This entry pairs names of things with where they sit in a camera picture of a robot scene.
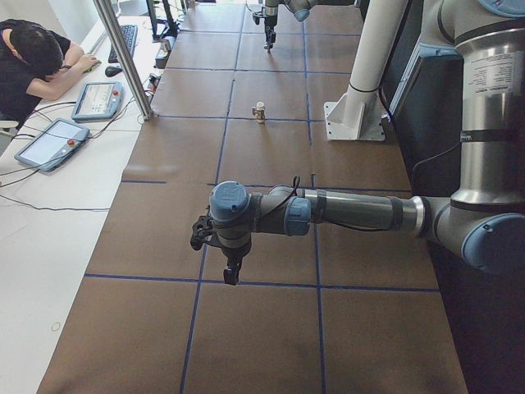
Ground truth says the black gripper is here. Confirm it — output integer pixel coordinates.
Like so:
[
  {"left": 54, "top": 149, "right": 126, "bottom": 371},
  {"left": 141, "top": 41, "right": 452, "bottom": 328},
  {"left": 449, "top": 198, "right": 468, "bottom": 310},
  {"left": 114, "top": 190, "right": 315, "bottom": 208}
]
[
  {"left": 221, "top": 241, "right": 251, "bottom": 285},
  {"left": 264, "top": 15, "right": 277, "bottom": 48}
]

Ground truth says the white PPR valve fitting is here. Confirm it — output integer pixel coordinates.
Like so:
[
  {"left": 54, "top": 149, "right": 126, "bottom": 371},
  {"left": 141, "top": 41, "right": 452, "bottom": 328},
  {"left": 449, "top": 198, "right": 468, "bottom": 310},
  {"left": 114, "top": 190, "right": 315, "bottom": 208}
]
[{"left": 252, "top": 101, "right": 266, "bottom": 124}]

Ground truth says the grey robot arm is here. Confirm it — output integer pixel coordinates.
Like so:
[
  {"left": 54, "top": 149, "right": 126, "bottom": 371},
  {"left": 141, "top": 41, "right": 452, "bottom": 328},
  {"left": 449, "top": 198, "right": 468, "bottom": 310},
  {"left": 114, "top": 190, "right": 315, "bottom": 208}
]
[
  {"left": 190, "top": 1, "right": 524, "bottom": 285},
  {"left": 252, "top": 0, "right": 360, "bottom": 53}
]

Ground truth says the brown paper table cover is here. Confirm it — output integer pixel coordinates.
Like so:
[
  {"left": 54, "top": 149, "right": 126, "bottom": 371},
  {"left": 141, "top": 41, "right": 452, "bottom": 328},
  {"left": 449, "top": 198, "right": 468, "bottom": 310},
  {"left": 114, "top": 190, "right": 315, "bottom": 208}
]
[{"left": 39, "top": 4, "right": 467, "bottom": 393}]

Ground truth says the white mounting column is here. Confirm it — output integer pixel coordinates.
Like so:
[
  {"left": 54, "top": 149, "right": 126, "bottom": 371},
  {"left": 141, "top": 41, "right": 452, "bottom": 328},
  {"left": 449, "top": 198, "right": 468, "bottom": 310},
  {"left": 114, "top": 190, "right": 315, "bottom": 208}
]
[{"left": 324, "top": 0, "right": 409, "bottom": 141}]

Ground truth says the black keyboard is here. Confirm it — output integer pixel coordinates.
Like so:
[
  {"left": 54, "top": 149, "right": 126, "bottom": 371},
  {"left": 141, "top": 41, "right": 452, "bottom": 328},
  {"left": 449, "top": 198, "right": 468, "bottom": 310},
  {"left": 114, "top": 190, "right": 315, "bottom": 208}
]
[{"left": 107, "top": 25, "right": 139, "bottom": 64}]

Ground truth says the black computer mouse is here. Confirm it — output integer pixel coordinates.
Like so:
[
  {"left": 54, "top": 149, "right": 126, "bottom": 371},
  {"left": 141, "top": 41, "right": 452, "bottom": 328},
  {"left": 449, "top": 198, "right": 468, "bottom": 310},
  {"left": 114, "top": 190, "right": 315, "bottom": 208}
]
[{"left": 104, "top": 66, "right": 122, "bottom": 78}]

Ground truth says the far teach pendant tablet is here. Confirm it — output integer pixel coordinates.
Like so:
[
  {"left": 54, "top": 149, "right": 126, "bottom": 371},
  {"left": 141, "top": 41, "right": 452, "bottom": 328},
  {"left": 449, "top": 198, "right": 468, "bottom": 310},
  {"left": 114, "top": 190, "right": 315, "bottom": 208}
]
[{"left": 71, "top": 82, "right": 123, "bottom": 122}]

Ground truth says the teach pendant tablet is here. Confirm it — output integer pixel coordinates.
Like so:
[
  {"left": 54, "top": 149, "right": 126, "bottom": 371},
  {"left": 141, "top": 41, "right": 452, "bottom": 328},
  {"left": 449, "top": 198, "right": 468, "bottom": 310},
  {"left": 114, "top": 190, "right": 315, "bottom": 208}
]
[
  {"left": 14, "top": 118, "right": 90, "bottom": 172},
  {"left": 71, "top": 82, "right": 123, "bottom": 122}
]

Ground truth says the near teach pendant tablet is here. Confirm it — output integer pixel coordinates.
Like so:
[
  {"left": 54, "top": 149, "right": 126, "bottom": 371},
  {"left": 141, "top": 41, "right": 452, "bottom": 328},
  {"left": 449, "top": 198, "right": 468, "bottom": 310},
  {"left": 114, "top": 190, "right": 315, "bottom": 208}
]
[{"left": 14, "top": 118, "right": 90, "bottom": 172}]

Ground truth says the person in black shirt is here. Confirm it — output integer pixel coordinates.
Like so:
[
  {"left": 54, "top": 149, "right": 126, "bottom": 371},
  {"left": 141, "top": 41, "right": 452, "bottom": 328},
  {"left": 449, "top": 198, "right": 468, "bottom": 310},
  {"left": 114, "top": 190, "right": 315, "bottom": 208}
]
[{"left": 1, "top": 19, "right": 99, "bottom": 127}]

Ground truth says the aluminium frame post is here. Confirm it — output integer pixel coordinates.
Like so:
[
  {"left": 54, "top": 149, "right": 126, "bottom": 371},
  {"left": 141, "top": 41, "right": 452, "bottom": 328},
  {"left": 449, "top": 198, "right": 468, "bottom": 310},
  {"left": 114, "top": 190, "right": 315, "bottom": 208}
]
[{"left": 93, "top": 0, "right": 153, "bottom": 121}]

